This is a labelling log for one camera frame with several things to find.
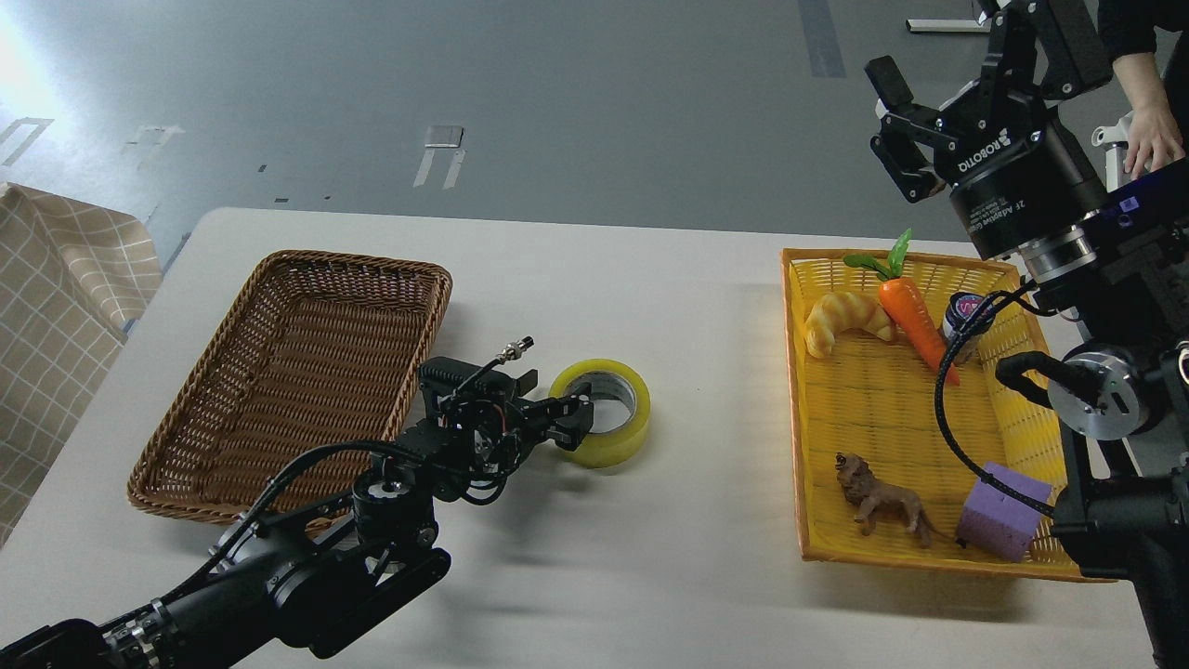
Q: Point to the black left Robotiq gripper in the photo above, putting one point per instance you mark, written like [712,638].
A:
[490,425]

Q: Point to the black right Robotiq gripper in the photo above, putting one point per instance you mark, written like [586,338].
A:
[1019,178]

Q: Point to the yellow tape roll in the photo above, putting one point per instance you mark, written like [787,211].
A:
[622,406]

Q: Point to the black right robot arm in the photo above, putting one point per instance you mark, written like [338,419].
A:
[1112,260]

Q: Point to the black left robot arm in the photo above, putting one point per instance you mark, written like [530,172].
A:
[342,538]

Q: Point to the person's hand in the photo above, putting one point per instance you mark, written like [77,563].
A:
[1154,139]

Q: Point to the white stand base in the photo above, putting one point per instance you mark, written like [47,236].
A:
[946,26]

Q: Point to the seated person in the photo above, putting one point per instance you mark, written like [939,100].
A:
[1128,30]

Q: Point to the small dark jar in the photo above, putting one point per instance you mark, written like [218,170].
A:
[960,310]

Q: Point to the toy orange carrot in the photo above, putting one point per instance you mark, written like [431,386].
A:
[902,300]

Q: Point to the toy croissant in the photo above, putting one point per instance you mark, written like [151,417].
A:
[838,312]

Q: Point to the brown wicker basket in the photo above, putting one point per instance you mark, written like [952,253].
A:
[317,348]

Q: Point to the brown toy lion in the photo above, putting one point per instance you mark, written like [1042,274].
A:
[872,498]

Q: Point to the yellow plastic basket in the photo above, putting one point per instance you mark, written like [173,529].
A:
[876,399]

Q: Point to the purple foam cube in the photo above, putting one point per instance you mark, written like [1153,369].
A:
[995,522]

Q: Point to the beige checkered cloth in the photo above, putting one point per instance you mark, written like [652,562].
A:
[74,275]

